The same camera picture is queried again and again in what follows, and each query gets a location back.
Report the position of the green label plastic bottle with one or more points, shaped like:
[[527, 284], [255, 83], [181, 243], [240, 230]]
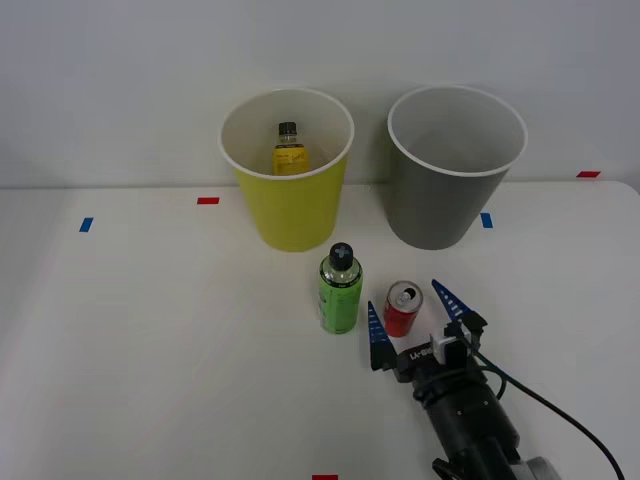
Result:
[[339, 305]]

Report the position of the yellow-green plastic waste bin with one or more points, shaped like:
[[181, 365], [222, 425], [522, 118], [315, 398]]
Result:
[[295, 210]]

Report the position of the grey plastic waste bin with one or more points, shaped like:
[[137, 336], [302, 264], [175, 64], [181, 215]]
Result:
[[435, 205]]

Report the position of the red drink can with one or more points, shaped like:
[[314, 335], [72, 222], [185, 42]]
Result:
[[399, 320]]

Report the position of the yellow label plastic bottle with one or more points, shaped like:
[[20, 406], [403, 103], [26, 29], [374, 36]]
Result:
[[290, 157]]

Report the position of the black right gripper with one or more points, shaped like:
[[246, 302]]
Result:
[[417, 365]]

